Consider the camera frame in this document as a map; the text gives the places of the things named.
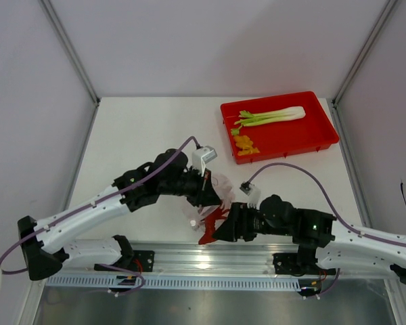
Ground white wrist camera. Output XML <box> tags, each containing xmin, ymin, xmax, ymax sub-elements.
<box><xmin>240</xmin><ymin>181</ymin><xmax>261</xmax><ymax>209</ymax></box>
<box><xmin>191</xmin><ymin>146</ymin><xmax>217</xmax><ymax>175</ymax></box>

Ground right aluminium frame post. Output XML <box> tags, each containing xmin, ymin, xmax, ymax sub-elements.
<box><xmin>332</xmin><ymin>0</ymin><xmax>402</xmax><ymax>106</ymax></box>

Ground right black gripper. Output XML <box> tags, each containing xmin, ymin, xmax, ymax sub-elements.
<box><xmin>212</xmin><ymin>202</ymin><xmax>292</xmax><ymax>243</ymax></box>

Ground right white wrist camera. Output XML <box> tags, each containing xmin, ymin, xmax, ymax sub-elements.
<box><xmin>240</xmin><ymin>181</ymin><xmax>261</xmax><ymax>209</ymax></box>

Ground white slotted cable duct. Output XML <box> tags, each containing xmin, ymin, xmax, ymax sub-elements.
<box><xmin>46</xmin><ymin>274</ymin><xmax>321</xmax><ymax>292</ymax></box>

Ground left aluminium frame post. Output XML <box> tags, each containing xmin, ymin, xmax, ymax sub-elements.
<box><xmin>38</xmin><ymin>0</ymin><xmax>100</xmax><ymax>107</ymax></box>

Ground red toy lobster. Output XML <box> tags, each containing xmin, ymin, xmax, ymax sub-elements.
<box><xmin>198</xmin><ymin>207</ymin><xmax>230</xmax><ymax>245</ymax></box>

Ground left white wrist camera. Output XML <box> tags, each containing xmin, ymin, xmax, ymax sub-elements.
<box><xmin>191</xmin><ymin>146</ymin><xmax>217</xmax><ymax>175</ymax></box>

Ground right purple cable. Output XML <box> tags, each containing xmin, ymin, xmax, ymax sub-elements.
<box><xmin>245</xmin><ymin>162</ymin><xmax>406</xmax><ymax>301</ymax></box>

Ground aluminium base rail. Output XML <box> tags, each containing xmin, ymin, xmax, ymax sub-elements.
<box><xmin>32</xmin><ymin>242</ymin><xmax>399</xmax><ymax>279</ymax></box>

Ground purple cable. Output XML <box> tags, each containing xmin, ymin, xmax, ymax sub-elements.
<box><xmin>245</xmin><ymin>162</ymin><xmax>406</xmax><ymax>301</ymax></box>
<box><xmin>0</xmin><ymin>135</ymin><xmax>204</xmax><ymax>299</ymax></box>

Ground aluminium frame post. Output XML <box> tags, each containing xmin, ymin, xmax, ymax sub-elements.
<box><xmin>38</xmin><ymin>0</ymin><xmax>100</xmax><ymax>107</ymax></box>
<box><xmin>332</xmin><ymin>0</ymin><xmax>402</xmax><ymax>106</ymax></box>

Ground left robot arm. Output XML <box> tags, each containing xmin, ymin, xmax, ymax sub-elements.
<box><xmin>18</xmin><ymin>146</ymin><xmax>221</xmax><ymax>281</ymax></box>

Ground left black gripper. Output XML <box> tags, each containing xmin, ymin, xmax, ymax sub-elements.
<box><xmin>159</xmin><ymin>166</ymin><xmax>221</xmax><ymax>208</ymax></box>

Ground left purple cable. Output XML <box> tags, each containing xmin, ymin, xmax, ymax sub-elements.
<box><xmin>0</xmin><ymin>135</ymin><xmax>204</xmax><ymax>299</ymax></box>

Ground yellow pasta pile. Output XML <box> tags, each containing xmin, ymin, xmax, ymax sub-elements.
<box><xmin>233</xmin><ymin>135</ymin><xmax>260</xmax><ymax>156</ymax></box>

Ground clear pink-dotted zip bag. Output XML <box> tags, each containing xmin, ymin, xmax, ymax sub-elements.
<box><xmin>181</xmin><ymin>173</ymin><xmax>235</xmax><ymax>232</ymax></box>

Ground red plastic tray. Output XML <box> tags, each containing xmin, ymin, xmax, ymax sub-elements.
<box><xmin>220</xmin><ymin>91</ymin><xmax>339</xmax><ymax>165</ymax></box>

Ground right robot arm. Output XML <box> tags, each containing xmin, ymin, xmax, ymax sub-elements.
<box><xmin>212</xmin><ymin>195</ymin><xmax>406</xmax><ymax>285</ymax></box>

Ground green white celery stalk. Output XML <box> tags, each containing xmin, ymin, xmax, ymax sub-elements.
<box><xmin>230</xmin><ymin>106</ymin><xmax>306</xmax><ymax>135</ymax></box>

